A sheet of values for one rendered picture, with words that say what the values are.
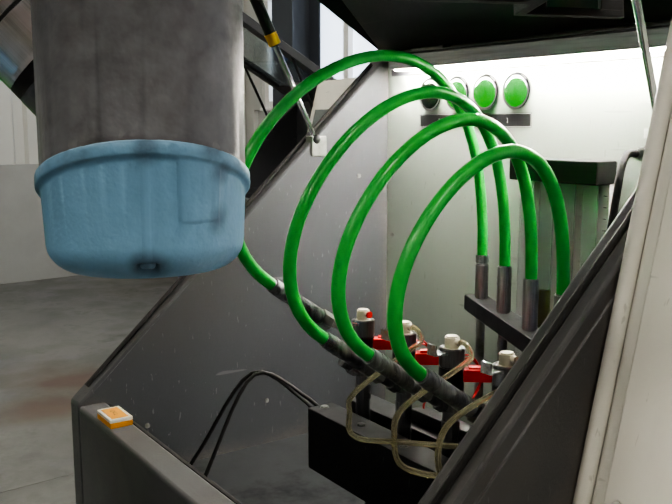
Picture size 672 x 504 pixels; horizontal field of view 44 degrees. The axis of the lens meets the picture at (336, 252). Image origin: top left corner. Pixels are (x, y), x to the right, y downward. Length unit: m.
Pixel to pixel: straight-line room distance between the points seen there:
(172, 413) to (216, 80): 1.02
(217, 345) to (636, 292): 0.71
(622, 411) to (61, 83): 0.58
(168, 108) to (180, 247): 0.05
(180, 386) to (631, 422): 0.73
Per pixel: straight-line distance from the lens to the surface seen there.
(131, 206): 0.29
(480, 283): 1.15
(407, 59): 1.05
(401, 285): 0.74
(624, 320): 0.78
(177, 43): 0.29
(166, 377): 1.27
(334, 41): 7.45
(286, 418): 1.39
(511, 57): 1.18
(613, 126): 1.11
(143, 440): 1.09
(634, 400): 0.76
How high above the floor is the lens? 1.33
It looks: 9 degrees down
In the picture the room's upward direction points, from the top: straight up
